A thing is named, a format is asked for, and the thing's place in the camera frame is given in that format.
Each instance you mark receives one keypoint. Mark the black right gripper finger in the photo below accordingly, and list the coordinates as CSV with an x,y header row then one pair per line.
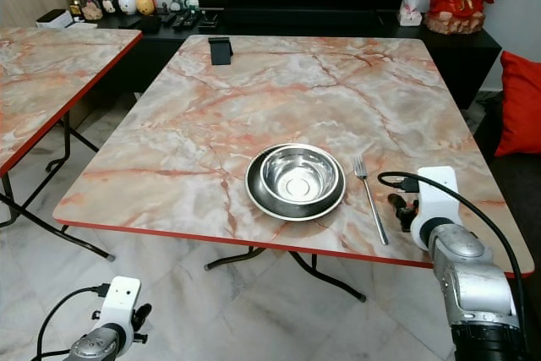
x,y
397,212
395,200

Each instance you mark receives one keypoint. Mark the silver metal fork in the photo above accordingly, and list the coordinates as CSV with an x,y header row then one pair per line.
x,y
370,200

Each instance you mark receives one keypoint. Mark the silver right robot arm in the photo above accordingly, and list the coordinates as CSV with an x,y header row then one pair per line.
x,y
473,285

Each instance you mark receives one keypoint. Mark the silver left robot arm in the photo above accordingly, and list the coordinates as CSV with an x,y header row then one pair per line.
x,y
95,347

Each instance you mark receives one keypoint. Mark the black metal table legs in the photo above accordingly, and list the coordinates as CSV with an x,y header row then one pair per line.
x,y
51,234
330,278

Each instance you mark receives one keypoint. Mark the stainless steel bowl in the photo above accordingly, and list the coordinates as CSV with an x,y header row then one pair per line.
x,y
300,173

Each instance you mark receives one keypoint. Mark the stainless steel plate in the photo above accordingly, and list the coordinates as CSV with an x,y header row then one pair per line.
x,y
258,196

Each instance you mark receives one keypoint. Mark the red cushion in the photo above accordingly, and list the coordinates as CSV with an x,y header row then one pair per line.
x,y
520,103

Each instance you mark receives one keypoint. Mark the small white ornament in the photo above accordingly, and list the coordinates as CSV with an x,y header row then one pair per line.
x,y
410,11

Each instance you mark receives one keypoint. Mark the small black stand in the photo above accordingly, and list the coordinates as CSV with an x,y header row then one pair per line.
x,y
221,51

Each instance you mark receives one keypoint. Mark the red lidded glass jar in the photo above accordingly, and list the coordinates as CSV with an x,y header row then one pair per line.
x,y
88,6

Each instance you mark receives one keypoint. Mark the black and white round figurine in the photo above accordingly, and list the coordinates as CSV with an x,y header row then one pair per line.
x,y
109,4

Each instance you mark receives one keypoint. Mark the yellow round figurine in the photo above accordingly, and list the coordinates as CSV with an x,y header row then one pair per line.
x,y
146,3

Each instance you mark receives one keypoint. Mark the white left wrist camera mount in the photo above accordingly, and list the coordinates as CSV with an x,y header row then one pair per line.
x,y
122,302

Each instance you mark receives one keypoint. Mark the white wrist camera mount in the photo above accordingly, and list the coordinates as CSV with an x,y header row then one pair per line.
x,y
122,302
437,200

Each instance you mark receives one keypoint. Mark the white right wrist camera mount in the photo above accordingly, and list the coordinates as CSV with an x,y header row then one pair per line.
x,y
437,200

